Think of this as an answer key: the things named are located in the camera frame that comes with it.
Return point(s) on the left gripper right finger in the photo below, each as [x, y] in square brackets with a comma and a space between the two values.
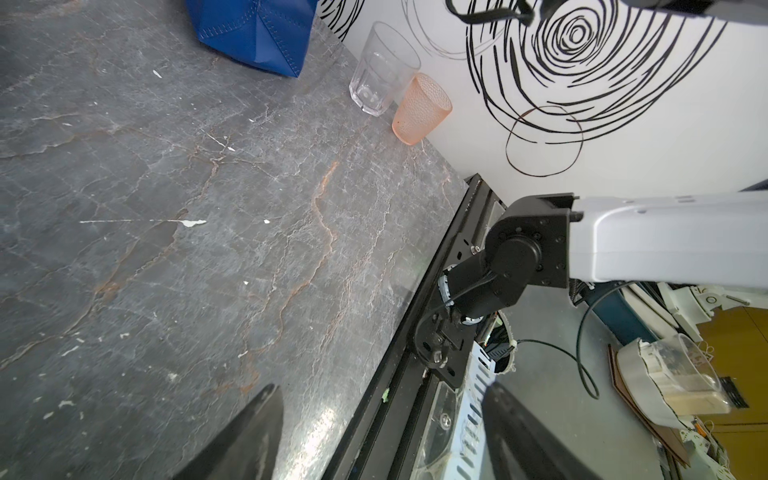
[520, 446]

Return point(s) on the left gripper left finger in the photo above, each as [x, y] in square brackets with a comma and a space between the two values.
[247, 447]

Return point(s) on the blue beige takeout bag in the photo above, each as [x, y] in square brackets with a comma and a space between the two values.
[270, 35]

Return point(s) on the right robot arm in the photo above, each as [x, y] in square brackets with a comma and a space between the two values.
[574, 72]

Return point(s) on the clutter outside the cell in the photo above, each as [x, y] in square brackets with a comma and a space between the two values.
[693, 362]

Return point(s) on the pink plastic cup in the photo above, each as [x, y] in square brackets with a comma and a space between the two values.
[423, 107]

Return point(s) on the clear plastic cup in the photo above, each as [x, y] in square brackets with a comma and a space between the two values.
[386, 66]

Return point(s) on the slotted grey cable duct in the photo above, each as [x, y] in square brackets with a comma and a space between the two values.
[453, 444]

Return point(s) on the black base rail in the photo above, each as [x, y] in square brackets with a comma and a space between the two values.
[429, 350]

